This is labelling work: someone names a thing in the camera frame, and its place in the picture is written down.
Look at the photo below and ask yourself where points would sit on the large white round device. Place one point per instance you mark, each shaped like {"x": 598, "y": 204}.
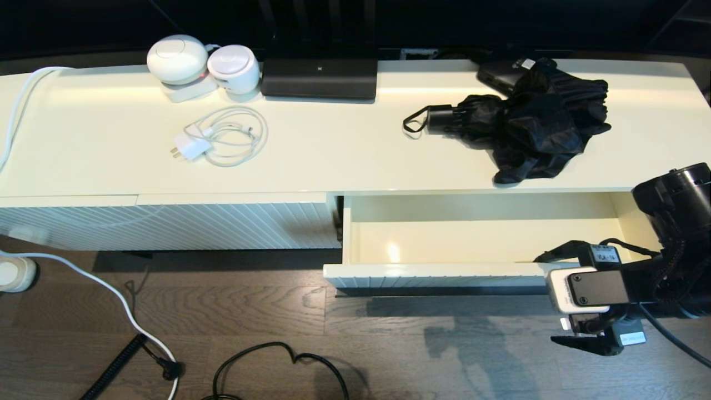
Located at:
{"x": 176, "y": 60}

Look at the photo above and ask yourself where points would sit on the white slatted cabinet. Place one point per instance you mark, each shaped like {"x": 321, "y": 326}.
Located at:
{"x": 333, "y": 155}

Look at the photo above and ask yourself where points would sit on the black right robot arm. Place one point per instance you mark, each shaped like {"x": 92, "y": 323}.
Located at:
{"x": 680, "y": 200}

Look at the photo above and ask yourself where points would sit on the black set-top box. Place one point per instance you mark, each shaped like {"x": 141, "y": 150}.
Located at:
{"x": 494, "y": 76}

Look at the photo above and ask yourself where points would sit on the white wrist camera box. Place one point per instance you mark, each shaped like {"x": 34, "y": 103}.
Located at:
{"x": 561, "y": 291}

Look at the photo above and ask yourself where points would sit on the black folding umbrella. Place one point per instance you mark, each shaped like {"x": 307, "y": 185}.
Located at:
{"x": 533, "y": 122}

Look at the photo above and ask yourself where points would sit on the white sneaker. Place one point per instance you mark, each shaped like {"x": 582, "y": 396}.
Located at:
{"x": 15, "y": 275}

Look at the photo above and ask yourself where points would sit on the small white round device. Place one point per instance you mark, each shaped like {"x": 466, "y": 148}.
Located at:
{"x": 234, "y": 68}

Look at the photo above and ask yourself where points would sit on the black router with antennas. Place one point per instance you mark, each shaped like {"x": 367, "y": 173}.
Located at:
{"x": 319, "y": 79}

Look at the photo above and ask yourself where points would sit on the white wall socket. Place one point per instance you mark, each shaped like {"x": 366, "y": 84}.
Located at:
{"x": 416, "y": 53}

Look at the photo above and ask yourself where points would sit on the cream ribbed-front drawer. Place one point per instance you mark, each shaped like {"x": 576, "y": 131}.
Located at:
{"x": 472, "y": 239}

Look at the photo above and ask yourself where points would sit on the white charger adapter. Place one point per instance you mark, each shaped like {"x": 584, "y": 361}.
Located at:
{"x": 191, "y": 148}

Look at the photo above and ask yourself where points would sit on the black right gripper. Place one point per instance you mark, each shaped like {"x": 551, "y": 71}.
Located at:
{"x": 647, "y": 289}

